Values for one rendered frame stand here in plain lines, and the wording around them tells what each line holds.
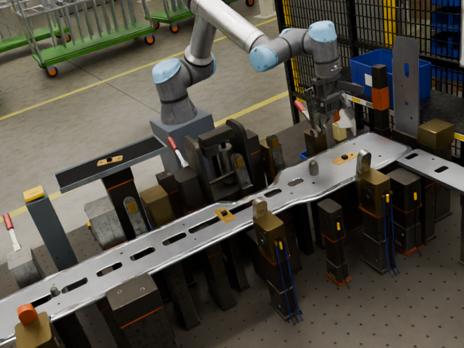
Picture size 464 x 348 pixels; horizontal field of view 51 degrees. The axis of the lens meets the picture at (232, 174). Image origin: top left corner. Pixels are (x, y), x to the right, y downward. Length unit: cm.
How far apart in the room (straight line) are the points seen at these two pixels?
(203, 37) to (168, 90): 24
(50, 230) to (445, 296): 124
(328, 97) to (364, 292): 62
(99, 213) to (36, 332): 41
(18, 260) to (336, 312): 95
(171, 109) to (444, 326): 122
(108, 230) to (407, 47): 110
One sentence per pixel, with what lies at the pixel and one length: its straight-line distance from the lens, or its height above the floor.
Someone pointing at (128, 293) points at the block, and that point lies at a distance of 129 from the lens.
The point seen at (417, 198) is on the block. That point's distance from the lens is 163.
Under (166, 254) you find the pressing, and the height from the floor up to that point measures 100.
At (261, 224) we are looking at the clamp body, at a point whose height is 105.
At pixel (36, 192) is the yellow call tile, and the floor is 116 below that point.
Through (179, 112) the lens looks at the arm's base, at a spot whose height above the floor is 114.
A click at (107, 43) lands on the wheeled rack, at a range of 820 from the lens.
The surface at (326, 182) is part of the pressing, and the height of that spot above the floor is 100.
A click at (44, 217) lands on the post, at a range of 167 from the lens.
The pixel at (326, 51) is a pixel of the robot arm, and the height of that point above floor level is 139.
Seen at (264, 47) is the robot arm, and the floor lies 144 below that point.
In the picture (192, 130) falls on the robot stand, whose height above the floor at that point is 107.
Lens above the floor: 183
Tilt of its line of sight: 29 degrees down
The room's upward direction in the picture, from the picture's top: 13 degrees counter-clockwise
